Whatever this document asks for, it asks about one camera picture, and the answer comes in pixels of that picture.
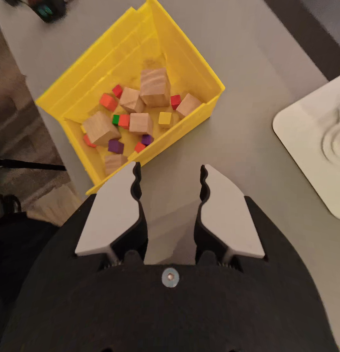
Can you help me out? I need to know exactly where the white rounded tray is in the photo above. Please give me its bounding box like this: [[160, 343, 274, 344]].
[[272, 73, 340, 222]]

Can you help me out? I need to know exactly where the black device with teal light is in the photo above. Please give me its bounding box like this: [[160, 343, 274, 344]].
[[32, 0, 67, 22]]

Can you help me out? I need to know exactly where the clear glass flask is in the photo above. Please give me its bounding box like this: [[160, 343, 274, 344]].
[[321, 107, 340, 165]]

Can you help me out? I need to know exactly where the yellow plastic box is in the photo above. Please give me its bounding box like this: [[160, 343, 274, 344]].
[[34, 0, 225, 196]]

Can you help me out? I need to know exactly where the black metal bar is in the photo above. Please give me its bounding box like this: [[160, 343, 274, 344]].
[[0, 158, 67, 171]]

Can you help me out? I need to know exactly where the pile of coloured wooden cubes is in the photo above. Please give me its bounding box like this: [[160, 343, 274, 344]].
[[81, 67, 202, 176]]

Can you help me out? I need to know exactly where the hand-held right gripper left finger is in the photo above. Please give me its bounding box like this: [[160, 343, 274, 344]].
[[75, 162, 148, 264]]

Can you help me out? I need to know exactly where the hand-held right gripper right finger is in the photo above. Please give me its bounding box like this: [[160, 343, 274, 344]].
[[194, 164, 266, 266]]

